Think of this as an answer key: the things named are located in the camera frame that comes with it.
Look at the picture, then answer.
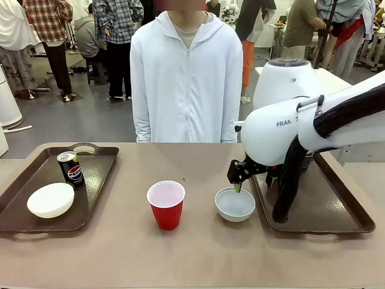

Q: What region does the dark stool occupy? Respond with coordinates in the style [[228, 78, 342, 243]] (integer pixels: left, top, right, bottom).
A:
[[86, 57, 108, 86]]

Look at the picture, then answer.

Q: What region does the white cylindrical base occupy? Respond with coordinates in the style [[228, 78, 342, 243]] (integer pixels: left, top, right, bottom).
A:
[[0, 64, 24, 129]]

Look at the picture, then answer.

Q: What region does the person in grey plaid shirt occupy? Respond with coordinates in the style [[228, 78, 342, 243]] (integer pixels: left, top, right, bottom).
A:
[[92, 0, 144, 102]]

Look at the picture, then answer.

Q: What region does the person in white shirt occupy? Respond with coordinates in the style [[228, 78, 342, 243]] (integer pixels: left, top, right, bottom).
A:
[[0, 0, 39, 91]]

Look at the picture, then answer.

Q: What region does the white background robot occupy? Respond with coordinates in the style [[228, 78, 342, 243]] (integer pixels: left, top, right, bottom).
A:
[[221, 0, 240, 25]]

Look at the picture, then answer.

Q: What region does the white bowl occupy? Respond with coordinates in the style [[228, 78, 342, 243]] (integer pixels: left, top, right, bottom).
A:
[[26, 182, 75, 219], [214, 187, 256, 223]]

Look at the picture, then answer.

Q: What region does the black braided cable sleeve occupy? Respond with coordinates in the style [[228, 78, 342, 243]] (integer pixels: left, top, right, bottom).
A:
[[272, 85, 385, 224]]

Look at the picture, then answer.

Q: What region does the person in black shorts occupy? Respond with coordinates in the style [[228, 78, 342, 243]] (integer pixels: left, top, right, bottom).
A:
[[315, 0, 367, 70]]

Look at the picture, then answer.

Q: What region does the person in white hoodie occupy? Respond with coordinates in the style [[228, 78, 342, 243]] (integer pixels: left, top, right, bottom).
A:
[[129, 0, 244, 144]]

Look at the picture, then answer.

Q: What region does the person with red cloth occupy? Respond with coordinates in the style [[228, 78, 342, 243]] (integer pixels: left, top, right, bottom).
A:
[[333, 16, 377, 79]]

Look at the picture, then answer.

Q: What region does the brown plastic tray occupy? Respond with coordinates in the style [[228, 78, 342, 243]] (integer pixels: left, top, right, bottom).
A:
[[0, 142, 120, 234], [251, 149, 376, 234]]

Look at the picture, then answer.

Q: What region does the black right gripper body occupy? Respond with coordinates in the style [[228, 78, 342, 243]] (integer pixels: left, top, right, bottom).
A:
[[227, 156, 270, 184]]

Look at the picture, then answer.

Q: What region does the seated person in grey hoodie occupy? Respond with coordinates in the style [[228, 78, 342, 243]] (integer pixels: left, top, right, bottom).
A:
[[73, 2, 108, 60]]

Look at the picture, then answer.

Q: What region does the person in red plaid shirt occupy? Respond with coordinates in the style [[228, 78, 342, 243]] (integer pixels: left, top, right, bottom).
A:
[[22, 0, 75, 102]]

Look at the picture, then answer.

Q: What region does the person in orange trousers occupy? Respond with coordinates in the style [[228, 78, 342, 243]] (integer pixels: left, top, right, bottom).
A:
[[234, 0, 277, 105]]

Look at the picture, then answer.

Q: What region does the black tripod pole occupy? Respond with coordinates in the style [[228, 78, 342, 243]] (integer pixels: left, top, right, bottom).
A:
[[314, 0, 337, 70]]

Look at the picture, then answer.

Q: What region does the person in olive shirt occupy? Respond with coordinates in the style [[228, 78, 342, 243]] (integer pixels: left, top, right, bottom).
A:
[[282, 0, 328, 61]]

